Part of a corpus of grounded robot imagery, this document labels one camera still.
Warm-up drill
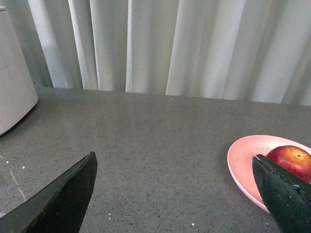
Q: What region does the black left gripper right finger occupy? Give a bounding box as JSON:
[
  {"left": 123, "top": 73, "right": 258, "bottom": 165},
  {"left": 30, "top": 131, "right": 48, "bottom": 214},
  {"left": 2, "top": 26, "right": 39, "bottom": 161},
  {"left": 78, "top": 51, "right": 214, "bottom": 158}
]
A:
[{"left": 252, "top": 154, "right": 311, "bottom": 233}]

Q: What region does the white rounded appliance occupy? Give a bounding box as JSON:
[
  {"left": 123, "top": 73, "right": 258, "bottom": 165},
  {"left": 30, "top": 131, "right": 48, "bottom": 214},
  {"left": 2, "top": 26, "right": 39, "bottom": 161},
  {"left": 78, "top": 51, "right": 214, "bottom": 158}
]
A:
[{"left": 0, "top": 6, "right": 38, "bottom": 135}]

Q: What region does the red apple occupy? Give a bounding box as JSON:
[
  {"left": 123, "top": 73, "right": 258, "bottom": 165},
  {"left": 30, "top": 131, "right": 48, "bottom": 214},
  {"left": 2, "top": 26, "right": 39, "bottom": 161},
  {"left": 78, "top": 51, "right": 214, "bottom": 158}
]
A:
[{"left": 266, "top": 145, "right": 311, "bottom": 183}]

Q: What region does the pink plate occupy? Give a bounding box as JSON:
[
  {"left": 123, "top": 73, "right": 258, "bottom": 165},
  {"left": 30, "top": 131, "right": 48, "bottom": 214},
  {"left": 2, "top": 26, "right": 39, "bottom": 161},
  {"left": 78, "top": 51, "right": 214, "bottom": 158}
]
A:
[{"left": 227, "top": 135, "right": 311, "bottom": 212}]

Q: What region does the white curtain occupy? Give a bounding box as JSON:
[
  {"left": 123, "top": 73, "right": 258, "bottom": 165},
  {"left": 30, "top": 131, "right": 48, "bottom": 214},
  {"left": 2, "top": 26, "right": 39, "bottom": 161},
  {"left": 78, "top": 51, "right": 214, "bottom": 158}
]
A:
[{"left": 0, "top": 0, "right": 311, "bottom": 105}]

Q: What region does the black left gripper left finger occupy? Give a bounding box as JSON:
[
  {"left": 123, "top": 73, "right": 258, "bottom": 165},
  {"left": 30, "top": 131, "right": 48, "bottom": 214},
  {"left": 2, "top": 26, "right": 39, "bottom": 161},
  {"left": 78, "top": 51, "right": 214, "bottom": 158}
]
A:
[{"left": 0, "top": 151, "right": 98, "bottom": 233}]

